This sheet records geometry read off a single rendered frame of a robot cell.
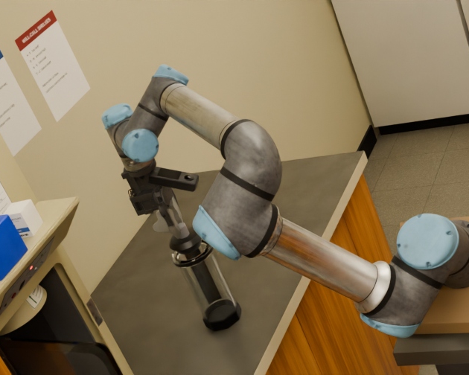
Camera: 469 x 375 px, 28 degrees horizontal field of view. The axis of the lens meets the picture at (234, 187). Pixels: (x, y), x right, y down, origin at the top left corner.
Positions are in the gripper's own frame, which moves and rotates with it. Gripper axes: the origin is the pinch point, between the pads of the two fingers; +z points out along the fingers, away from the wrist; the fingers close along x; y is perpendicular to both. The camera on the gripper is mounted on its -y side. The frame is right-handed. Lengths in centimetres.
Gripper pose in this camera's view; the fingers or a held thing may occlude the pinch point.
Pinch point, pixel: (181, 229)
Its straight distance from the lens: 231.6
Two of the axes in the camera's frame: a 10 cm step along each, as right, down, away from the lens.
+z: 3.6, 8.2, 4.5
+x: -1.3, 5.2, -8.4
